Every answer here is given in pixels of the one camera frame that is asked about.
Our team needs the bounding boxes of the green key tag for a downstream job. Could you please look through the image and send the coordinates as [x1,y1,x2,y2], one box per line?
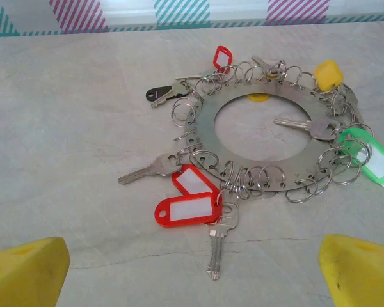
[338,127,384,189]

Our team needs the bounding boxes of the silver split ring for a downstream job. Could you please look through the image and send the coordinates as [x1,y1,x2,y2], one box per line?
[170,97,198,128]
[331,152,362,185]
[285,178,319,205]

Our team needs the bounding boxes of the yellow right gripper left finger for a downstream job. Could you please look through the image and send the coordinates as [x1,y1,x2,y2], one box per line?
[0,236,71,307]

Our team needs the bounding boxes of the red key tag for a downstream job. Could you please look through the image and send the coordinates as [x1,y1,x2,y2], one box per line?
[212,45,234,70]
[171,163,221,196]
[154,193,224,228]

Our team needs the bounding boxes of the yellow key cap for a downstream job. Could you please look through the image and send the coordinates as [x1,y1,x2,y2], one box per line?
[314,59,344,91]

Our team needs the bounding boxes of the yellow round key tag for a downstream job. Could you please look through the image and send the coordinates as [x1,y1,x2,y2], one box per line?
[247,93,271,104]

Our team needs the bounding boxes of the key bunch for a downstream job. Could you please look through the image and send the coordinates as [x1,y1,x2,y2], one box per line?
[182,77,367,195]

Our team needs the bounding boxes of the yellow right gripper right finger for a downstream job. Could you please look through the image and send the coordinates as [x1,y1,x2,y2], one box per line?
[318,233,384,307]

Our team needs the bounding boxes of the black headed key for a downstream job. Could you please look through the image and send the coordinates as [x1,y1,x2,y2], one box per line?
[145,84,173,102]

